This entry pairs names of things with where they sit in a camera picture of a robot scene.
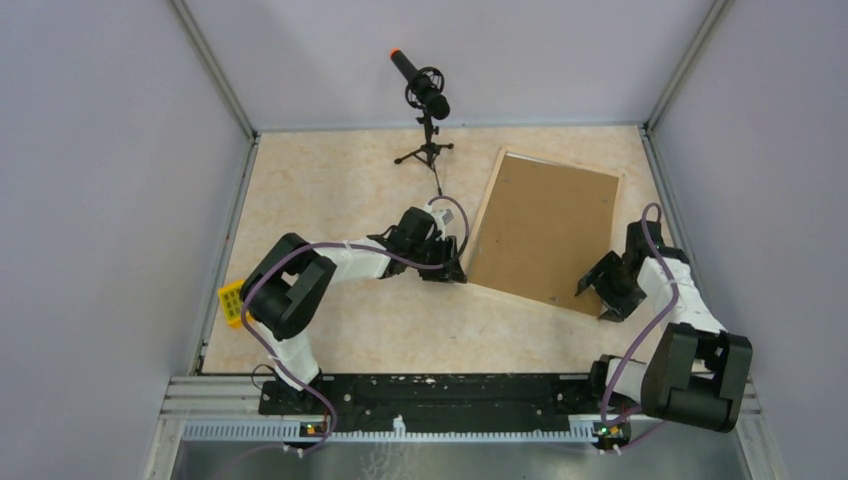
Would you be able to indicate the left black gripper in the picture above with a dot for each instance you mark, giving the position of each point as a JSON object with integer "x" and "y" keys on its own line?
{"x": 451, "y": 271}

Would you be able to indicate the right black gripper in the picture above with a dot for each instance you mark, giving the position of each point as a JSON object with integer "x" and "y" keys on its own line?
{"x": 617, "y": 306}

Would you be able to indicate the light wooden picture frame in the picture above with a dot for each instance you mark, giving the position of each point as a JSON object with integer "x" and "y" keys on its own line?
{"x": 480, "y": 212}

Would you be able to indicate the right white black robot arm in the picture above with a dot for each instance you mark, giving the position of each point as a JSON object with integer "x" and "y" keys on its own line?
{"x": 698, "y": 371}

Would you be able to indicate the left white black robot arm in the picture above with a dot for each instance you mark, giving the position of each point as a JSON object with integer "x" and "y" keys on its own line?
{"x": 282, "y": 294}

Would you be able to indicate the black mini tripod stand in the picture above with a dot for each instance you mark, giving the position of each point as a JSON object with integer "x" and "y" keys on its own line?
{"x": 428, "y": 152}

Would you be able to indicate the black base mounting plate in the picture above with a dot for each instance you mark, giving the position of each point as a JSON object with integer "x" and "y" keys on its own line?
{"x": 436, "y": 403}

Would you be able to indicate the black microphone orange tip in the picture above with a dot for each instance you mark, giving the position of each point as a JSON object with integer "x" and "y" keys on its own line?
{"x": 425, "y": 86}

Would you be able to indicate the yellow plastic block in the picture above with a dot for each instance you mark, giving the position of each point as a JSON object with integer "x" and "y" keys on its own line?
{"x": 231, "y": 303}

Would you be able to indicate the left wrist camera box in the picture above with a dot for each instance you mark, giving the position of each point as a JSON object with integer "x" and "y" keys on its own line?
{"x": 441, "y": 217}

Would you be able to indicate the white cable duct rail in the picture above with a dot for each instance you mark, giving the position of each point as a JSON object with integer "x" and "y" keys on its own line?
{"x": 290, "y": 431}

